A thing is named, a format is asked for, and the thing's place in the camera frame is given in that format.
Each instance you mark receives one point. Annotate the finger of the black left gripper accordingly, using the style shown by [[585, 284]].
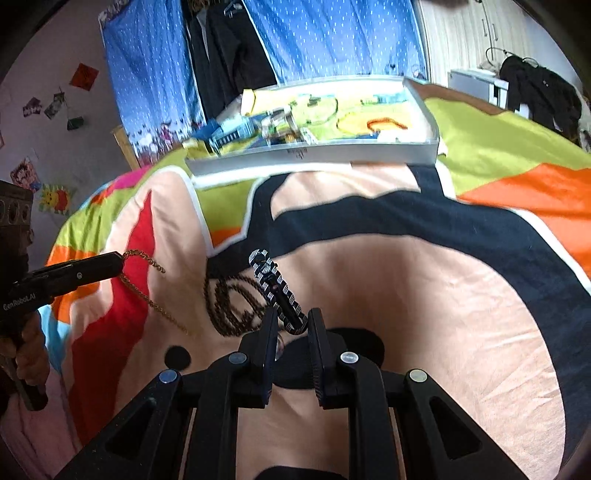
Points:
[[62, 278]]

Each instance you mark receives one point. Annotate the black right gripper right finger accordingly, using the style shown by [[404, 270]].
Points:
[[337, 371]]

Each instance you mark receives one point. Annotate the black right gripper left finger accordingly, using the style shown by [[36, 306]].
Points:
[[255, 378]]

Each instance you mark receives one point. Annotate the clear plastic watch case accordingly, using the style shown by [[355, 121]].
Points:
[[280, 128]]

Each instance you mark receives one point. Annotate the left hand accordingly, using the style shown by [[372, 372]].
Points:
[[30, 361]]

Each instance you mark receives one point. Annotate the colourful cartoon bed cover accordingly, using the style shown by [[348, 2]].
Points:
[[475, 269]]

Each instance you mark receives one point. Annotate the blue dotted wardrobe curtain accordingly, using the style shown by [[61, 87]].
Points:
[[176, 65]]

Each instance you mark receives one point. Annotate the blue watch in tray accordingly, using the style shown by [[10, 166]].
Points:
[[231, 130]]

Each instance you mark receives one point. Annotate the white tray with cartoon print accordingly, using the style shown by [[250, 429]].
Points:
[[343, 121]]

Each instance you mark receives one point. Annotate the dark hanging clothes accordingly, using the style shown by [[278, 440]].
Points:
[[226, 52]]

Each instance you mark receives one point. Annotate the pile of dark clothes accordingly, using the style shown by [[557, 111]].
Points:
[[552, 101]]

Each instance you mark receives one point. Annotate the light wood wardrobe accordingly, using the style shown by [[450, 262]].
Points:
[[471, 34]]

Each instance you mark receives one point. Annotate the sun sticker on wall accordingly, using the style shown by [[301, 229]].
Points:
[[56, 199]]

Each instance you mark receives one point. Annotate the cartoon sticker on wall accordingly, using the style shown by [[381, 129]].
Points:
[[25, 176]]

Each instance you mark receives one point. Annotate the red paper wall decoration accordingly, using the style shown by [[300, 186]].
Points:
[[84, 77]]

